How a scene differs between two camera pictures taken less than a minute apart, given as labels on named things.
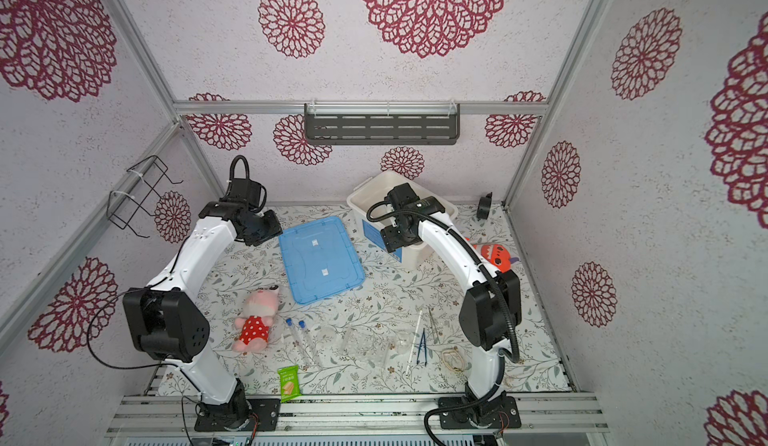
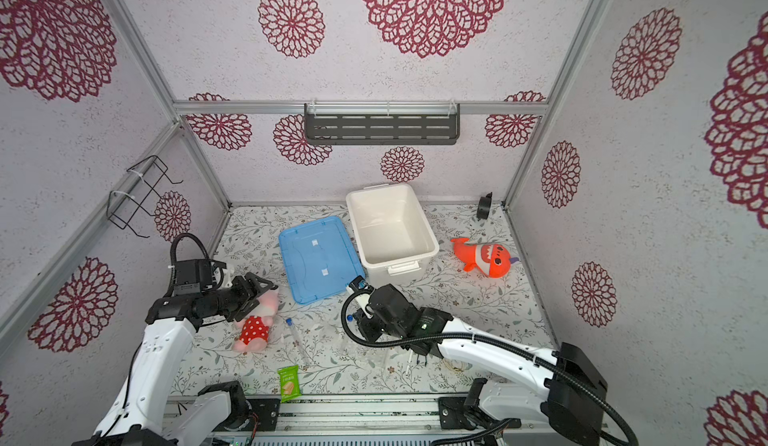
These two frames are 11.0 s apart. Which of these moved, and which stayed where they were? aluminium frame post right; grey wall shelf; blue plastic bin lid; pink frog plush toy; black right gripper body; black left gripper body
Moved: black left gripper body; black right gripper body
Stayed: blue plastic bin lid; aluminium frame post right; grey wall shelf; pink frog plush toy
